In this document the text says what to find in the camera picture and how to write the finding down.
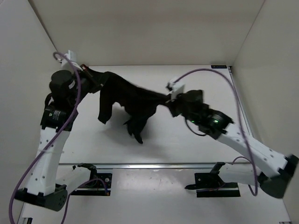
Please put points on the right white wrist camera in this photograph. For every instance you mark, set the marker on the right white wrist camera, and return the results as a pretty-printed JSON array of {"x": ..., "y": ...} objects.
[{"x": 175, "y": 88}]

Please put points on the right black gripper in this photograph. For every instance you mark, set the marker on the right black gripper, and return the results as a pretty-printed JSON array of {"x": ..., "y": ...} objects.
[{"x": 179, "y": 97}]

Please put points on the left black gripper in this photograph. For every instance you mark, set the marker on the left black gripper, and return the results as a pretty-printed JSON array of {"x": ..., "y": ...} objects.
[{"x": 97, "y": 84}]

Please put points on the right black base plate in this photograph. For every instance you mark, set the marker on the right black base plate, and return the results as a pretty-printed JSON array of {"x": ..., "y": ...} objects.
[{"x": 209, "y": 185}]

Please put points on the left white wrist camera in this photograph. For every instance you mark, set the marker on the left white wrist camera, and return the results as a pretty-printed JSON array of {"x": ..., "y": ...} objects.
[{"x": 71, "y": 55}]

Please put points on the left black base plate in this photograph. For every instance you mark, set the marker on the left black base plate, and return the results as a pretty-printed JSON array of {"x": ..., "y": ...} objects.
[{"x": 100, "y": 186}]

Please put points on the right blue corner label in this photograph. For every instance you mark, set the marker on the right blue corner label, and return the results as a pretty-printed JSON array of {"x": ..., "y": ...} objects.
[{"x": 218, "y": 66}]

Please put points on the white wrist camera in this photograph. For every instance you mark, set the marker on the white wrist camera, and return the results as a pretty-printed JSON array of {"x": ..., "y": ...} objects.
[
  {"x": 175, "y": 88},
  {"x": 71, "y": 55}
]

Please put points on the black pleated skirt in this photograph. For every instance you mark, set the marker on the black pleated skirt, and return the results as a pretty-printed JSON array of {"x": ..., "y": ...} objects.
[{"x": 139, "y": 103}]

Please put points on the aluminium front rail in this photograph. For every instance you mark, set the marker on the aluminium front rail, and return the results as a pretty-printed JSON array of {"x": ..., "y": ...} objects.
[{"x": 154, "y": 165}]

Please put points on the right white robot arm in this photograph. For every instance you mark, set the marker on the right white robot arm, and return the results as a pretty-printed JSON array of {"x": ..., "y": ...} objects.
[{"x": 270, "y": 171}]

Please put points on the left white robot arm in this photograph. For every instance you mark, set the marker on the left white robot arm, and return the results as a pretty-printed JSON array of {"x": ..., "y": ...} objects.
[{"x": 43, "y": 188}]

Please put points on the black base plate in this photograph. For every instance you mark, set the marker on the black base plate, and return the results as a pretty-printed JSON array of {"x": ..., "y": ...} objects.
[
  {"x": 209, "y": 185},
  {"x": 100, "y": 186}
]

